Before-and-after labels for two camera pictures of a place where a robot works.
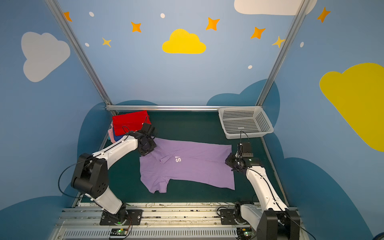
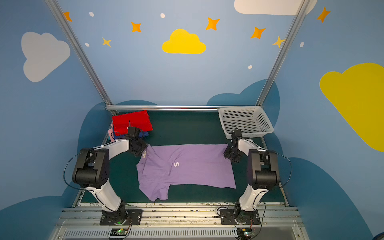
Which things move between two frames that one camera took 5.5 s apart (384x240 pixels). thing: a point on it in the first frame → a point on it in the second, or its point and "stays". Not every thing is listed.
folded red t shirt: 132,122 stays
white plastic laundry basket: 245,122 stays
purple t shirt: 201,163 stays
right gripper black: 231,162 → 231,153
